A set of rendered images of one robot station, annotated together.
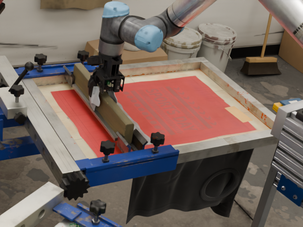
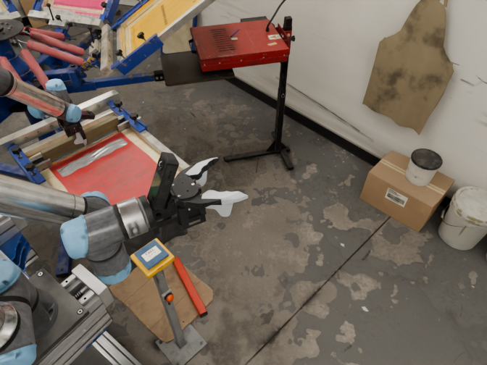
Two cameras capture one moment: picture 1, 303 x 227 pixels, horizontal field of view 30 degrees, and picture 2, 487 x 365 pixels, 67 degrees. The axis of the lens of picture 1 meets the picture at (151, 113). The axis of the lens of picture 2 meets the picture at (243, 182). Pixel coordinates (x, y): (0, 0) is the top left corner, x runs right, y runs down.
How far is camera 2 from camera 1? 2.56 m
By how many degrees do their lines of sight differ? 62
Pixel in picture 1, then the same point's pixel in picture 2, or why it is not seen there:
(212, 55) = not seen: outside the picture
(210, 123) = not seen: hidden behind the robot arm
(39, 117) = (46, 122)
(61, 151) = (12, 137)
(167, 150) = (37, 179)
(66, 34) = (383, 135)
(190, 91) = (147, 182)
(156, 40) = (32, 111)
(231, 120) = not seen: hidden behind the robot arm
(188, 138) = (75, 191)
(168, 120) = (96, 178)
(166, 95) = (133, 171)
